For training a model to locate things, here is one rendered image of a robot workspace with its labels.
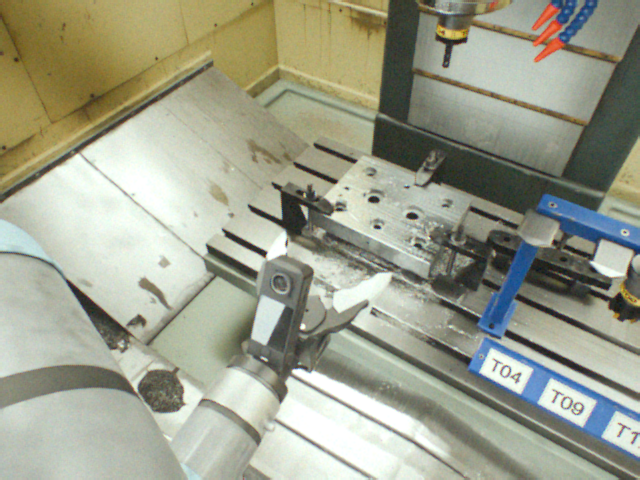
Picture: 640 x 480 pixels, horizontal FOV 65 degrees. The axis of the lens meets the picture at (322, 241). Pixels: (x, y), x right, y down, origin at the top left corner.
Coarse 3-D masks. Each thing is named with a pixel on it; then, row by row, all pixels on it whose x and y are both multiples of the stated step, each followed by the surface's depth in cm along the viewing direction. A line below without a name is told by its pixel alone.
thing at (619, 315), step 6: (618, 294) 77; (612, 300) 78; (618, 300) 76; (612, 306) 78; (618, 306) 76; (624, 306) 75; (630, 306) 75; (618, 312) 77; (624, 312) 75; (630, 312) 75; (636, 312) 75; (618, 318) 77; (624, 318) 76; (630, 318) 76; (636, 318) 76
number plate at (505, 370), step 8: (496, 352) 92; (488, 360) 93; (496, 360) 92; (504, 360) 92; (512, 360) 91; (488, 368) 93; (496, 368) 92; (504, 368) 92; (512, 368) 91; (520, 368) 90; (528, 368) 90; (488, 376) 93; (496, 376) 92; (504, 376) 92; (512, 376) 91; (520, 376) 91; (528, 376) 90; (504, 384) 92; (512, 384) 91; (520, 384) 91; (520, 392) 91
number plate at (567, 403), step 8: (552, 384) 88; (560, 384) 88; (544, 392) 89; (552, 392) 88; (560, 392) 88; (568, 392) 87; (576, 392) 87; (544, 400) 89; (552, 400) 89; (560, 400) 88; (568, 400) 87; (576, 400) 87; (584, 400) 86; (592, 400) 86; (552, 408) 89; (560, 408) 88; (568, 408) 88; (576, 408) 87; (584, 408) 86; (592, 408) 86; (568, 416) 88; (576, 416) 87; (584, 416) 87
